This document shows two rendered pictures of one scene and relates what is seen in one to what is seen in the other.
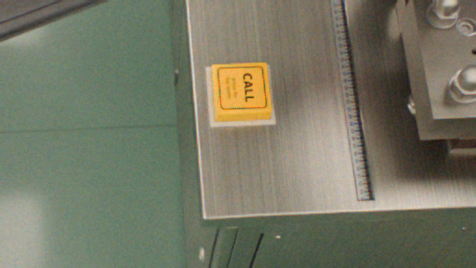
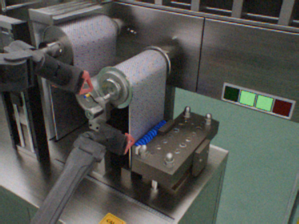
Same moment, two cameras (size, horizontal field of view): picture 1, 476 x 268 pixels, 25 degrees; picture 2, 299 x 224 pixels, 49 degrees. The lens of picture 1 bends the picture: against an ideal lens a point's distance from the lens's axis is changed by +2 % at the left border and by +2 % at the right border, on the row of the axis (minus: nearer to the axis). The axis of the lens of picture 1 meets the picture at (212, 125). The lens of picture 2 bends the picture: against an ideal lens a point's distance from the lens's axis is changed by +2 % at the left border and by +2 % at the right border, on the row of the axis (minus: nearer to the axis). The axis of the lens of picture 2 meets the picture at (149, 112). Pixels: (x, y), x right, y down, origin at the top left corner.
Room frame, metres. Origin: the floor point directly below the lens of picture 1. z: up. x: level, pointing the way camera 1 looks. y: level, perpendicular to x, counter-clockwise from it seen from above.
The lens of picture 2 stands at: (0.01, 0.38, 1.74)
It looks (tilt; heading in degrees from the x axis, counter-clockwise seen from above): 31 degrees down; 315
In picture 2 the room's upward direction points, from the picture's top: 2 degrees clockwise
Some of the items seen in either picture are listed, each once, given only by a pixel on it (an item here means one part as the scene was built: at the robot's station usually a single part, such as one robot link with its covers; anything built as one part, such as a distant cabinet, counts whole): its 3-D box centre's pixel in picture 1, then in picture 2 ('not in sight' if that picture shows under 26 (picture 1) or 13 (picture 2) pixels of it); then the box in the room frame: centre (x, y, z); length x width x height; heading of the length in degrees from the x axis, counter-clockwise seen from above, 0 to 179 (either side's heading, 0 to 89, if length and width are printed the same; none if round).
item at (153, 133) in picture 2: not in sight; (151, 135); (0.73, -0.36, 1.03); 0.21 x 0.04 x 0.03; 103
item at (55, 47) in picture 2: not in sight; (51, 49); (1.02, -0.14, 1.33); 0.06 x 0.06 x 0.06; 13
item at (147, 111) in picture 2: not in sight; (147, 113); (0.75, -0.35, 1.11); 0.23 x 0.01 x 0.18; 103
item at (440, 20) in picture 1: (446, 6); (143, 150); (0.66, -0.24, 1.05); 0.04 x 0.04 x 0.04
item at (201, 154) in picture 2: not in sight; (201, 157); (0.56, -0.45, 0.96); 0.10 x 0.03 x 0.11; 103
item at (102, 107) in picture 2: not in sight; (100, 139); (0.81, -0.17, 1.05); 0.06 x 0.05 x 0.31; 103
